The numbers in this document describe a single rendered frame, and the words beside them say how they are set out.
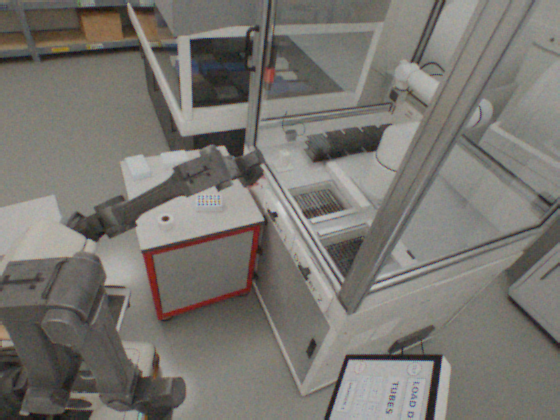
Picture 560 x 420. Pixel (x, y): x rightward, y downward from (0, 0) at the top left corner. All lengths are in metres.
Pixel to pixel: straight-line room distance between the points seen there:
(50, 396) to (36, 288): 0.34
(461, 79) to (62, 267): 0.74
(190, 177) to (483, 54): 0.62
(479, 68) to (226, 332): 1.91
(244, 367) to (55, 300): 1.74
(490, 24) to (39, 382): 1.01
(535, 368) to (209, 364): 1.97
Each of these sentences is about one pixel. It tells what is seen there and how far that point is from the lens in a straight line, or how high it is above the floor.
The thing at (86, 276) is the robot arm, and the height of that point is 1.62.
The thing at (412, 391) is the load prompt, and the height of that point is 1.15.
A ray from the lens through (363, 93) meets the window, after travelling 1.04.
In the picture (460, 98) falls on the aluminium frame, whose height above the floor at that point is 1.77.
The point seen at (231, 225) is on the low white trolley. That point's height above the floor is 0.76.
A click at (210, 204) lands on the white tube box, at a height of 0.79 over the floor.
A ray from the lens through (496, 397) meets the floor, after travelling 2.68.
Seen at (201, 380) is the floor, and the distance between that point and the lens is 2.20.
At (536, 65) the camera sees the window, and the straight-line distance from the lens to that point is 0.92.
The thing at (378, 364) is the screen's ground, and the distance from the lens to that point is 1.17.
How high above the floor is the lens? 2.08
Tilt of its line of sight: 45 degrees down
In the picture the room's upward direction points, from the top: 10 degrees clockwise
